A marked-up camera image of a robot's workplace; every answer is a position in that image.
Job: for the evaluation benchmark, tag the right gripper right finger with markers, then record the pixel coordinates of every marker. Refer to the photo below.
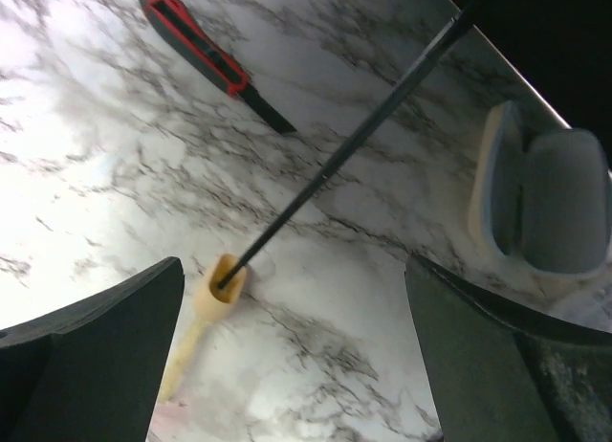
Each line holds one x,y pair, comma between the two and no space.
501,371

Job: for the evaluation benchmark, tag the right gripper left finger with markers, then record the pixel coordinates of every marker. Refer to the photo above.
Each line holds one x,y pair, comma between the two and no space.
91,371

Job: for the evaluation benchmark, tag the beige folding umbrella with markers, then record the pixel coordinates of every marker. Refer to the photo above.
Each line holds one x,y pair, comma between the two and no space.
581,300

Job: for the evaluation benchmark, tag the red black utility knife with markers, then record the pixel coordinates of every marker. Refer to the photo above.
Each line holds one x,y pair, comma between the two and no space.
174,23

